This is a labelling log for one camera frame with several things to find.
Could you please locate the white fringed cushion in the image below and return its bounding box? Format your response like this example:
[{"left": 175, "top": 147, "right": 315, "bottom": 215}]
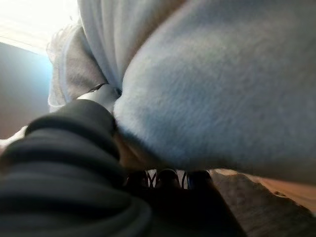
[{"left": 46, "top": 0, "right": 316, "bottom": 185}]

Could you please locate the left robot hand black silver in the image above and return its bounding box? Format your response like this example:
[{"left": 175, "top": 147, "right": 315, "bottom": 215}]
[{"left": 0, "top": 83, "right": 247, "bottom": 237}]

